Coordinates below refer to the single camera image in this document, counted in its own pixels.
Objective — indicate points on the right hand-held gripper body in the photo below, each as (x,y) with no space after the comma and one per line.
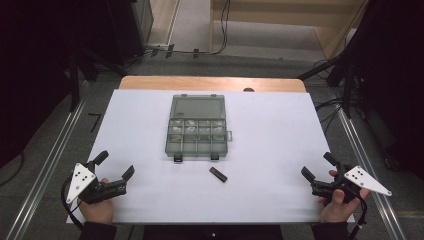
(361,178)

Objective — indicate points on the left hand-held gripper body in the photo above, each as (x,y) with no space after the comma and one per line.
(80,180)

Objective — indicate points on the person's left hand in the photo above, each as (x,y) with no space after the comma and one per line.
(98,210)

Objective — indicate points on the person's right hand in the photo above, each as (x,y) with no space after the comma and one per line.
(336,210)

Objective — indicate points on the white board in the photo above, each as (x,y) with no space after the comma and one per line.
(273,140)

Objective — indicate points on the small parts in clear bags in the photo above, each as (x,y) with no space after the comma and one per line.
(191,129)

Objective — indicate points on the black tripod stand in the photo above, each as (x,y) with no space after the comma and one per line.
(346,80)
(75,83)

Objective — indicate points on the small black rectangular block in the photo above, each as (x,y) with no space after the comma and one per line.
(218,174)

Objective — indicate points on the clear grey compartment box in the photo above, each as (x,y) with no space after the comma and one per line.
(196,108)

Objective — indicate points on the dark curtain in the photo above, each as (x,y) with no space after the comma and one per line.
(30,73)
(396,83)

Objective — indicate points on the person's dark clothing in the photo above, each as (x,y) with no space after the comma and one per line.
(213,232)

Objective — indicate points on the wooden table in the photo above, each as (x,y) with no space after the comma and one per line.
(206,83)

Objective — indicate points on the black cabinet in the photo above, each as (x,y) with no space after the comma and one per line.
(130,26)

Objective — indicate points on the light wooden bench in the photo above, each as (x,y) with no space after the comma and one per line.
(276,20)

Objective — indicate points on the metal floor rail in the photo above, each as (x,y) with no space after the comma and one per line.
(50,166)
(363,160)

